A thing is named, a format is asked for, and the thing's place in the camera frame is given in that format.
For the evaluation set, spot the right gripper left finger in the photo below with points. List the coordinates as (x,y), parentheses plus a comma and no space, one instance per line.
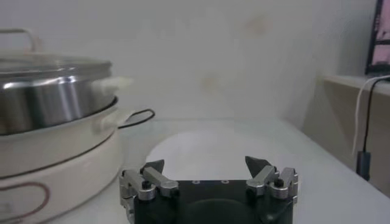
(160,181)

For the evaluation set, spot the stainless steel steamer basket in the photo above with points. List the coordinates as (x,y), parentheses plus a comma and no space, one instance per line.
(55,100)

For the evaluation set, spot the open black laptop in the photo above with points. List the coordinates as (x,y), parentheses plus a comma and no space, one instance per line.
(379,39)

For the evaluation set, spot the white electric pot base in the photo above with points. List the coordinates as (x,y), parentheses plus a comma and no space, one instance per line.
(61,170)

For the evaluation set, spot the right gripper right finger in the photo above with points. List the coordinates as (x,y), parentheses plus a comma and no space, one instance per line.
(262,179)

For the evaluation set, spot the white round plate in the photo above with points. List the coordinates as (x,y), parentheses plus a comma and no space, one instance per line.
(213,155)

